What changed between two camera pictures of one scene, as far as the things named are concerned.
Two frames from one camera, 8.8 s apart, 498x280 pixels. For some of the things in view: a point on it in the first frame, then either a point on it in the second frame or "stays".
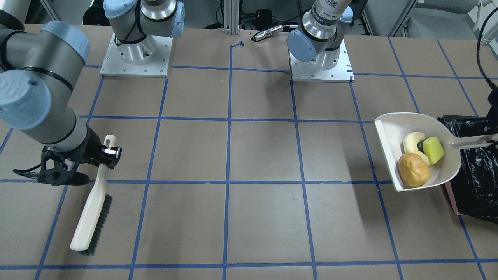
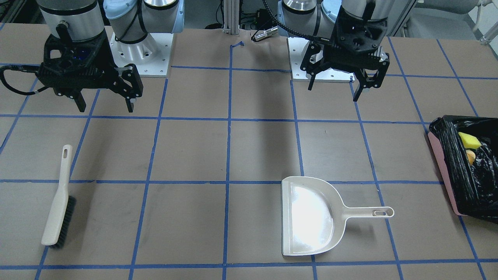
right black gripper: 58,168 → 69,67
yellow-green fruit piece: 433,149 → 469,141
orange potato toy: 413,170 → 471,156
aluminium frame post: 231,20 stays
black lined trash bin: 473,193 stays
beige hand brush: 86,237 → 61,218
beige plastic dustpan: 419,150 → 314,217
